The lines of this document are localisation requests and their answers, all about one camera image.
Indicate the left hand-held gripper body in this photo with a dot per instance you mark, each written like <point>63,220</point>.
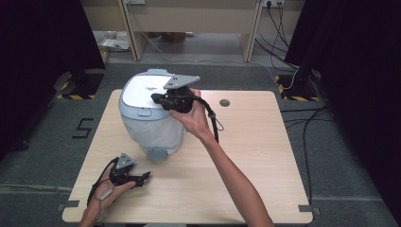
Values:
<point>124,161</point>

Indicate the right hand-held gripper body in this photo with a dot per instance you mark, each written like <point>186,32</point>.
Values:
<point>179,82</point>

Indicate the white and blue rice cooker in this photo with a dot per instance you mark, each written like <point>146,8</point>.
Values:
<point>142,91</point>

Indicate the person's right hand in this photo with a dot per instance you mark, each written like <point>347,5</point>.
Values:
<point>195,121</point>

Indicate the person's left hand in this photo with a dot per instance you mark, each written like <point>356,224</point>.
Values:
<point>102,195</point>

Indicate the grey round table grommet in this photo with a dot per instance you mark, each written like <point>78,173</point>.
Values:
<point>224,102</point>

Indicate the black tape floor mark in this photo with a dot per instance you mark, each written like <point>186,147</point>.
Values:
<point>82,128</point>

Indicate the beige wooden desk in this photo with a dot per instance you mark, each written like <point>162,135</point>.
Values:
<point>189,19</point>

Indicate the clutter under desk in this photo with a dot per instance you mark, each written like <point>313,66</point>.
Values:
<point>113,42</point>

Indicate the yellow black hazard tape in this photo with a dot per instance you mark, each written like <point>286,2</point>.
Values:
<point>298,98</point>
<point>75,97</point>

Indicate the black curtain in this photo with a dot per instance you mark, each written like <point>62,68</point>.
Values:
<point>38,63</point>
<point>356,78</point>

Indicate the grey table corner bracket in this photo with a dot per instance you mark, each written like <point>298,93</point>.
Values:
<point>67,205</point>
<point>307,209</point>

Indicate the white wall power socket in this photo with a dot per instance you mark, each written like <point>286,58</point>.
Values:
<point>272,2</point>

